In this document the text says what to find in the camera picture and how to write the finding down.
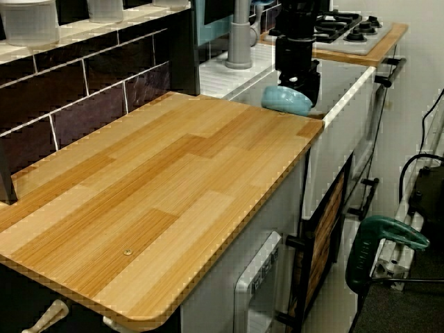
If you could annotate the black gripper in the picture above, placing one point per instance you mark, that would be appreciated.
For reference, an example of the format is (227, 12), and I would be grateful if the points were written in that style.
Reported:
(298, 71)

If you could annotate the light blue ceramic bowl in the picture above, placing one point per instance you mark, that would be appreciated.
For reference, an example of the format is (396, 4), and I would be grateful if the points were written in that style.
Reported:
(281, 100)

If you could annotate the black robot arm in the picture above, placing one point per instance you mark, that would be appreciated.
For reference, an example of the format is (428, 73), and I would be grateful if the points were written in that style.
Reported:
(295, 45)

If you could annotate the black sink towel bar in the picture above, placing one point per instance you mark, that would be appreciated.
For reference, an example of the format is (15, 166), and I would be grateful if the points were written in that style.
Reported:
(376, 132)

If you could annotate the small wooden stove countertop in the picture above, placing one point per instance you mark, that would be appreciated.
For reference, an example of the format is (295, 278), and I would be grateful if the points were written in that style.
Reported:
(347, 58)

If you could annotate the grey toy faucet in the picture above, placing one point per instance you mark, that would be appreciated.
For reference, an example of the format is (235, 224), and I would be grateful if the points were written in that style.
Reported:
(239, 41)

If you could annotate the grey toy stove top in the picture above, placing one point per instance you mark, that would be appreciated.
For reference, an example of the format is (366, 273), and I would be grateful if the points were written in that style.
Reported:
(367, 43)

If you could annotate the white toy kitchen cabinet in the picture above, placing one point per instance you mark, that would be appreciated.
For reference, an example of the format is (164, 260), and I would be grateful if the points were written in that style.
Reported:
(277, 208)

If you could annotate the wood pattern oven door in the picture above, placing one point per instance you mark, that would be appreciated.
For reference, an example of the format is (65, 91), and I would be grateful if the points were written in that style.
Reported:
(326, 225)

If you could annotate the black device box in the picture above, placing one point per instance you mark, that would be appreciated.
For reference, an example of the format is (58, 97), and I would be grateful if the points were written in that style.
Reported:
(428, 194)

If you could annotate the large wooden plank countertop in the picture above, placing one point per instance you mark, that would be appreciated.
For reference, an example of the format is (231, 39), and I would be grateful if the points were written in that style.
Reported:
(145, 194)

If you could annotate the white toy dispenser panel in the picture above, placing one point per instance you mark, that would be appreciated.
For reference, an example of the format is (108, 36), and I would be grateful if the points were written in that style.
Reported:
(256, 288)

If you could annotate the beige tile shelf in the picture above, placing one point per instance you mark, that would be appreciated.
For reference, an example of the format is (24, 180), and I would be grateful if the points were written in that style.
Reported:
(104, 29)

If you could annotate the clear plastic jar white lid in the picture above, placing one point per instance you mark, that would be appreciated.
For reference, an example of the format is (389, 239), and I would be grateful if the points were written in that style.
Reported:
(27, 24)
(104, 10)

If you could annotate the dark tile backsplash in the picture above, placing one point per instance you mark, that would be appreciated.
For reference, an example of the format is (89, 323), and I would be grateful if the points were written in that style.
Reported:
(69, 97)

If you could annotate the black kitchen post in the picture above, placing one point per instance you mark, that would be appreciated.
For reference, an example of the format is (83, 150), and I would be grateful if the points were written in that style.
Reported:
(7, 173)
(185, 52)

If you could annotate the aluminium frame rail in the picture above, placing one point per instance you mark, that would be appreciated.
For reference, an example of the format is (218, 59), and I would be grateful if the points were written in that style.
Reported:
(404, 211)

